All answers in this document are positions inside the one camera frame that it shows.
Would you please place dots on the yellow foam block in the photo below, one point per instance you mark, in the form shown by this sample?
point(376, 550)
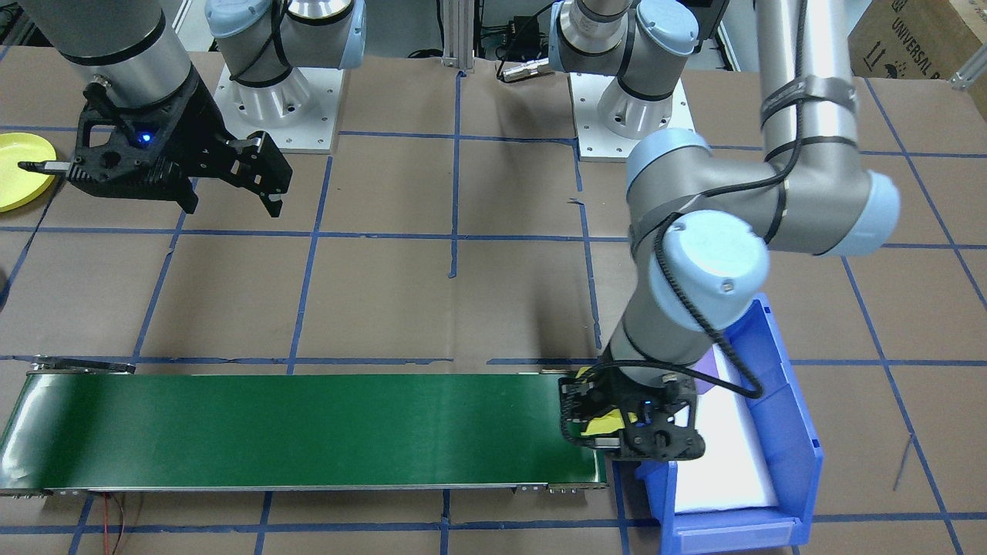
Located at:
point(605, 424)

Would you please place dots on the blue plastic storage bin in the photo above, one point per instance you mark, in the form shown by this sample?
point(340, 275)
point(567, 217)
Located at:
point(786, 455)

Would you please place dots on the purple foam block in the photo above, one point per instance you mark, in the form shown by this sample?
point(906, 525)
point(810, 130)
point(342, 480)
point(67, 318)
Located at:
point(708, 362)

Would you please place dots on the green conveyor belt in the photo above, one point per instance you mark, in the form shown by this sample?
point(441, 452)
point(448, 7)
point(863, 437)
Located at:
point(308, 432)

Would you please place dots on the white square base plate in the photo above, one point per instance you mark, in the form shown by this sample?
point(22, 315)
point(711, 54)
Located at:
point(594, 146)
point(316, 131)

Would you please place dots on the brown cardboard box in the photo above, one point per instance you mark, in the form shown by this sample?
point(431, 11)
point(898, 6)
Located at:
point(910, 38)

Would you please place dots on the aluminium profile bar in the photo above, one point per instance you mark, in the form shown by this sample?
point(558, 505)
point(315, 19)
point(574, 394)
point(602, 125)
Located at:
point(973, 75)

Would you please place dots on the white foam sheet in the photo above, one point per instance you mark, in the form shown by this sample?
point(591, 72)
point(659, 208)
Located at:
point(732, 462)

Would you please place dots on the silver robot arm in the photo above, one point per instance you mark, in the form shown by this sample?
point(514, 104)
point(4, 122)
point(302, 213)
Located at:
point(116, 38)
point(817, 208)

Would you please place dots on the yellow round plate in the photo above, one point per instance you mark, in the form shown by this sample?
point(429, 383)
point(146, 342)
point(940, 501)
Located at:
point(19, 193)

